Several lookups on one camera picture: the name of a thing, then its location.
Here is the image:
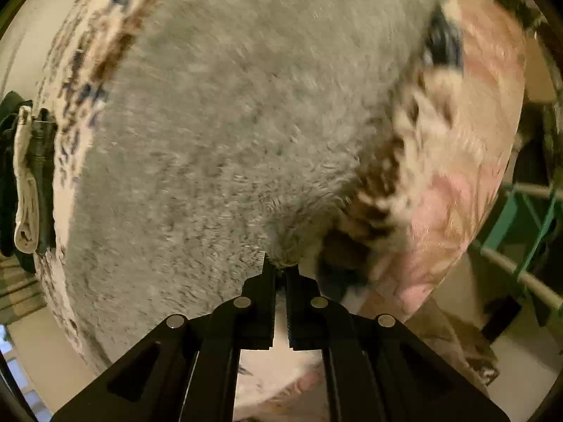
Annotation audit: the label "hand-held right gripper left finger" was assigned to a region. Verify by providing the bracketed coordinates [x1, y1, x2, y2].
[52, 252, 276, 422]

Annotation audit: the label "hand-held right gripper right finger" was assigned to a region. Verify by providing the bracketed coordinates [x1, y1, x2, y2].
[285, 266, 512, 422]

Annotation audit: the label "green drying rack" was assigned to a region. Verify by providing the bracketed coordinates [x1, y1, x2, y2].
[470, 182, 563, 321]

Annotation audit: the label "pink floral bed sheet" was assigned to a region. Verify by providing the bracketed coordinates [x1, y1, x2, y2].
[233, 0, 529, 422]

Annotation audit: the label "striped cloth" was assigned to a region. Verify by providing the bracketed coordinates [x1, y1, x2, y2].
[0, 252, 47, 324]

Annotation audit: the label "cream folded cloth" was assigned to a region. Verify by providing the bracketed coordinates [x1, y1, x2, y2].
[12, 105, 41, 254]

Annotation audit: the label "dark hanging clothes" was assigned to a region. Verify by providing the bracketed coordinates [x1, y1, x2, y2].
[493, 0, 563, 212]

